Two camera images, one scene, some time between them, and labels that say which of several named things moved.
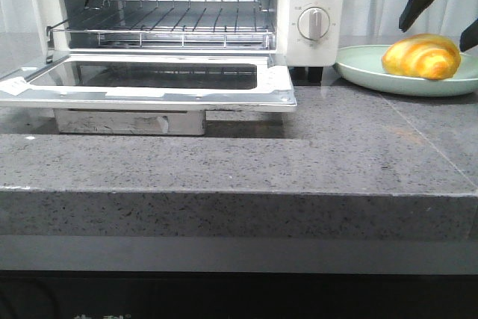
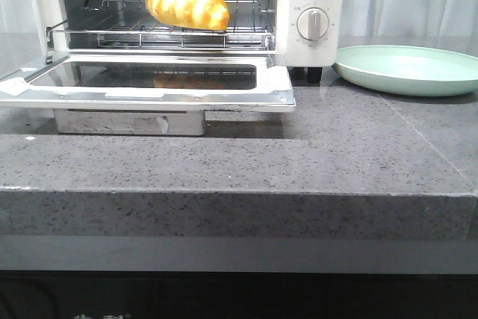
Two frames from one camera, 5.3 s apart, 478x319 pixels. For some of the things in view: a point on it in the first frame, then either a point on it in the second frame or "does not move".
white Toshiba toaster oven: (295, 10) does not move
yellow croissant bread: (423, 55) → (190, 1)
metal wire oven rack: (185, 23) does not move
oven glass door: (209, 81) does not move
